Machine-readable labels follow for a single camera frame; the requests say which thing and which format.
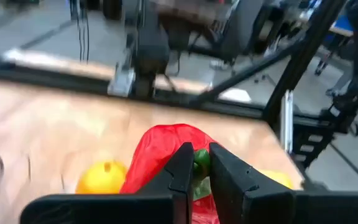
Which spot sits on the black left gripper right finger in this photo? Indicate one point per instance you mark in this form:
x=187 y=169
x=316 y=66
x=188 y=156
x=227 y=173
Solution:
x=244 y=199

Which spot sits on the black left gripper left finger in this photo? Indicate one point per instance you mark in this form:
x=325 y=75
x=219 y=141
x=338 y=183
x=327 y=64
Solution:
x=166 y=199

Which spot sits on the red bell pepper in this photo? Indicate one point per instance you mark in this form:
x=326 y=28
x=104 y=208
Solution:
x=160 y=149

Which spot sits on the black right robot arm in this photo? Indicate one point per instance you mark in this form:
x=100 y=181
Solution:
x=151 y=46

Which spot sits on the yellow mango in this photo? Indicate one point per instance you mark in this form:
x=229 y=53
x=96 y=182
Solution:
x=278 y=179

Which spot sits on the round orange citrus fruit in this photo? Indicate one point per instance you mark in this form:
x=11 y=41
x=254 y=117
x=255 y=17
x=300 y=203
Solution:
x=101 y=179

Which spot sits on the black office chair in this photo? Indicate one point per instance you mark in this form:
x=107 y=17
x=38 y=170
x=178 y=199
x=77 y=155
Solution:
x=244 y=28

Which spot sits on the black aluminium table frame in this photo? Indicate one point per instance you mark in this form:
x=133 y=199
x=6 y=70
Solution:
x=309 y=46

